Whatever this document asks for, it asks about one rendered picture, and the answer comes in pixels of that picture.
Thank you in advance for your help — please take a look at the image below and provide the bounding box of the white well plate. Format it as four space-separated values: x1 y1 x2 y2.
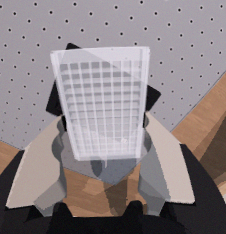
50 47 150 161

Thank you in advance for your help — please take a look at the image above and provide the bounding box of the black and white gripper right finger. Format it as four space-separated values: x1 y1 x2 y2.
138 111 226 234

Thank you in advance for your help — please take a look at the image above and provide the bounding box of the grey rectangular plate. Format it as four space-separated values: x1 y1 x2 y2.
0 0 226 186

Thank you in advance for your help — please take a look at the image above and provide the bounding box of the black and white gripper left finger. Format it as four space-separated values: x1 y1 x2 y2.
0 115 67 234

